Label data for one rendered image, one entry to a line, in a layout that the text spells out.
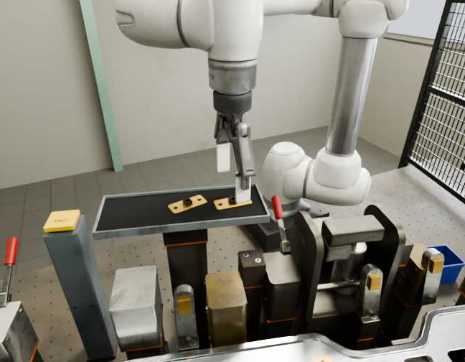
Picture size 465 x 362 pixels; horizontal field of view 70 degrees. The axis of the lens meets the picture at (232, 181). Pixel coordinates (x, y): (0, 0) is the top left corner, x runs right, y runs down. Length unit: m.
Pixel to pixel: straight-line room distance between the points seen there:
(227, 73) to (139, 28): 0.18
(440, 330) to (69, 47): 3.04
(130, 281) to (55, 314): 0.60
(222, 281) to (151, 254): 0.68
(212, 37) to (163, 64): 2.77
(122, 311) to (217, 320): 0.18
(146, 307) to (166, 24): 0.49
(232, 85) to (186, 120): 2.96
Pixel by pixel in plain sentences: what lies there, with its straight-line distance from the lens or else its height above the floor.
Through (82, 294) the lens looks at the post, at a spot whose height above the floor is 0.96.
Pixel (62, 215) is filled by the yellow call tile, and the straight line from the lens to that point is 0.82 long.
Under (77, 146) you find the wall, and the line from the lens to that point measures 3.46.
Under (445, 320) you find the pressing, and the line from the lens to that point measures 0.86.
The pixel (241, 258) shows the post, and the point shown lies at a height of 1.10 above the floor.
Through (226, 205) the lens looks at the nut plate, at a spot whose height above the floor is 1.16.
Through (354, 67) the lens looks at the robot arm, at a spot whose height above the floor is 1.38.
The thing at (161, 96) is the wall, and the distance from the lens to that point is 3.41.
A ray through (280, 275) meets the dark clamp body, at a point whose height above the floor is 1.08.
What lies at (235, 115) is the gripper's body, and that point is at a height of 1.38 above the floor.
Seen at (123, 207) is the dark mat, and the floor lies 1.16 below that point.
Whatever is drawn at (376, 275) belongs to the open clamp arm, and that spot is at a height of 1.09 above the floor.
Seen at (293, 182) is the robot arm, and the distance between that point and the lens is 1.24.
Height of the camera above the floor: 1.60
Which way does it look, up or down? 31 degrees down
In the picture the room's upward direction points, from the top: straight up
